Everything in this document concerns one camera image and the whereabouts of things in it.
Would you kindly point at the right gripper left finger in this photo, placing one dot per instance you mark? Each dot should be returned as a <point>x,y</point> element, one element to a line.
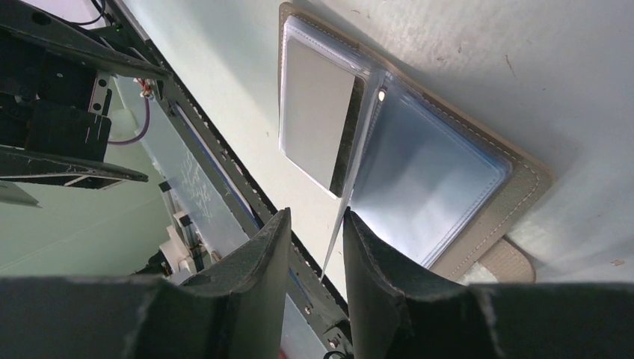
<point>233,309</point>

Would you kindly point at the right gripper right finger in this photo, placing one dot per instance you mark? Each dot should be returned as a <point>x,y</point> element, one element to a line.
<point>398,309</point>

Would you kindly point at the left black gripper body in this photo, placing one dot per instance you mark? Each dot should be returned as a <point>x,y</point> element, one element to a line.
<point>52,105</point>

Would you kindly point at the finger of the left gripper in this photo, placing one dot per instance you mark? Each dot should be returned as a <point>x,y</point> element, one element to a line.
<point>60,37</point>
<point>45,169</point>

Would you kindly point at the grey card holder wallet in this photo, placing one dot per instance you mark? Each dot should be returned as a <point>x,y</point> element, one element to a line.
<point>436,185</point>

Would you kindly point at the grey striped credit card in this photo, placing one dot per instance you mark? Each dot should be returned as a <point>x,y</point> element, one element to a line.
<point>319,109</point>

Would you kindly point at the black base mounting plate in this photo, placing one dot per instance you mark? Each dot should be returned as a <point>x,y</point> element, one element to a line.
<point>223,102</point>

